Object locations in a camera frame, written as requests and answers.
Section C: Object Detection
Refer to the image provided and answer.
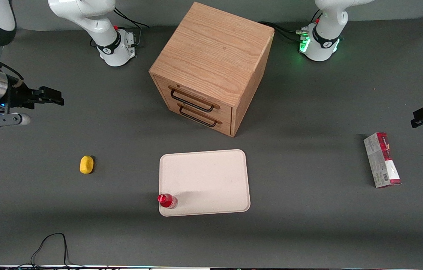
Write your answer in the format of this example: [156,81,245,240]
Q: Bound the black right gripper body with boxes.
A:
[0,79,42,113]

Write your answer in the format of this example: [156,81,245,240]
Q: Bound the red coke bottle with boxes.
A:
[157,193,178,209]

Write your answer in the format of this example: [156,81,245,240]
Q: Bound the white rectangular tray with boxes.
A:
[159,149,251,217]

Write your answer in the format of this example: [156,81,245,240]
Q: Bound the red and white carton box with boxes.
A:
[363,132,402,188]

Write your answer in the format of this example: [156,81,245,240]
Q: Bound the yellow lemon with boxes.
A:
[79,155,95,174]

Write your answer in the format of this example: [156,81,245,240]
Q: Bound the wooden drawer cabinet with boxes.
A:
[149,1,275,138]

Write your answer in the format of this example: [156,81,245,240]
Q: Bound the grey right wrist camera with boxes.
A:
[0,112,32,130]

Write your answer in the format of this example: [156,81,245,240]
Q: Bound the black right arm base cables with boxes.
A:
[90,7,150,48]

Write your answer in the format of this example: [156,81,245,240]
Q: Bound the black arm base cables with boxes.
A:
[90,7,150,48]
[258,9,323,42]

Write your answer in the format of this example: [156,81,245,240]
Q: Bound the black looped cable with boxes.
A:
[18,232,84,270]

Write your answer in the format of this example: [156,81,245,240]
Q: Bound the black wire drawer handle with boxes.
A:
[177,103,222,128]
[168,86,221,113]

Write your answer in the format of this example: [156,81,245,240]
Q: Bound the black left arm base cables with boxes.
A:
[258,9,323,42]

